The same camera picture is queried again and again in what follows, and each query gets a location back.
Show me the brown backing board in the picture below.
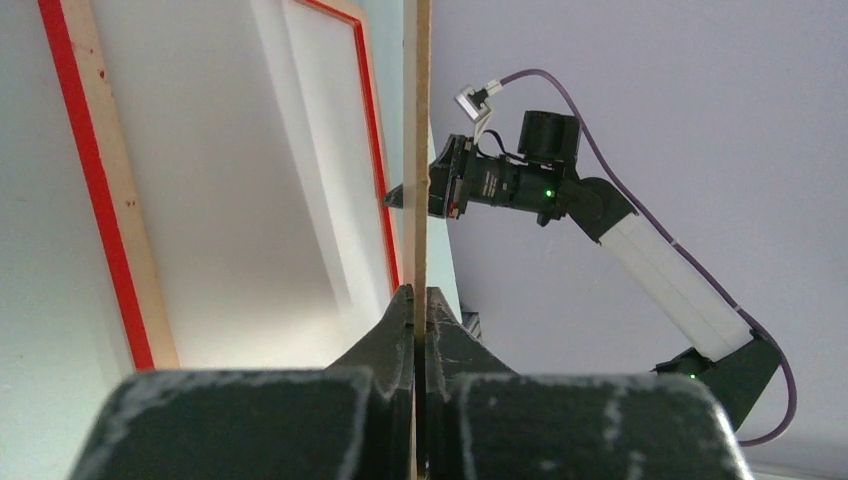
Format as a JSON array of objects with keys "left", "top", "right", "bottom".
[{"left": 402, "top": 0, "right": 432, "bottom": 479}]

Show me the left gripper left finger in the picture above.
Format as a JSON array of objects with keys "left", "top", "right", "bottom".
[{"left": 70, "top": 285, "right": 415, "bottom": 479}]

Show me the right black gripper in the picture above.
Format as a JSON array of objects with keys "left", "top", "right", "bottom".
[{"left": 382, "top": 135, "right": 530, "bottom": 219}]

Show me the landscape photo print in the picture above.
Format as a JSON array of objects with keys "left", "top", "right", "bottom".
[{"left": 93, "top": 1, "right": 398, "bottom": 369}]

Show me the red wooden picture frame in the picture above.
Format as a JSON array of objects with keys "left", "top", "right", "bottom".
[{"left": 38, "top": 1, "right": 400, "bottom": 371}]

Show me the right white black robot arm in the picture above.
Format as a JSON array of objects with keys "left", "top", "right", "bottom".
[{"left": 427, "top": 111, "right": 781, "bottom": 428}]

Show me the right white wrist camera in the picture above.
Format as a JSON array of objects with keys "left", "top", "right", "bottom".
[{"left": 454, "top": 79, "right": 503, "bottom": 144}]

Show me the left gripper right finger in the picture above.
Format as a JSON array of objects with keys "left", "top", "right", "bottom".
[{"left": 426, "top": 287, "right": 751, "bottom": 479}]

